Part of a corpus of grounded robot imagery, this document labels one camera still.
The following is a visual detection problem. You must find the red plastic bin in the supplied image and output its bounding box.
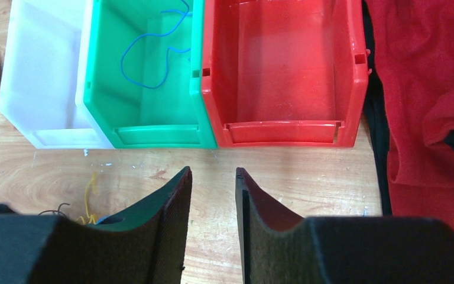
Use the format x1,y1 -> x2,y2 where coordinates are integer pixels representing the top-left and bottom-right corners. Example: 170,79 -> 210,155
202,1 -> 369,148

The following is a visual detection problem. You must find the green plastic bin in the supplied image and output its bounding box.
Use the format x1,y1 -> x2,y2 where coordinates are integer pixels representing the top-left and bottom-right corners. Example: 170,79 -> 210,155
83,1 -> 217,149

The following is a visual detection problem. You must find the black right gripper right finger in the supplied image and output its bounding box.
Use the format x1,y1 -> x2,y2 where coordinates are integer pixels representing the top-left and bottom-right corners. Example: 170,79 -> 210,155
235,167 -> 454,283

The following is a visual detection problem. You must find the yellow cable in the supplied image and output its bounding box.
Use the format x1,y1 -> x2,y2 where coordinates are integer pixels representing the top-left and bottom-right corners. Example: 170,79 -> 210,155
76,172 -> 99,226

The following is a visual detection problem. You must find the white plastic bin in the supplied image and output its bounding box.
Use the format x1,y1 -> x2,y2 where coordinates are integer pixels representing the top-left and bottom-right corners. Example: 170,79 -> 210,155
0,1 -> 112,149

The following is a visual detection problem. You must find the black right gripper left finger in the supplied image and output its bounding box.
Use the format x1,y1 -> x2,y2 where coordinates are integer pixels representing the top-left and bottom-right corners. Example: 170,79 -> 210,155
0,167 -> 192,283

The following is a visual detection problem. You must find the black garment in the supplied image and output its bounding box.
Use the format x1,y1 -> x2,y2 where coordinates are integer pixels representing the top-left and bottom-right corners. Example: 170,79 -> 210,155
362,1 -> 392,215

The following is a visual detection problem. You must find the red sweater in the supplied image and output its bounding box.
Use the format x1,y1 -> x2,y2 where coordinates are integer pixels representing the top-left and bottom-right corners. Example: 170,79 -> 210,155
366,1 -> 454,230

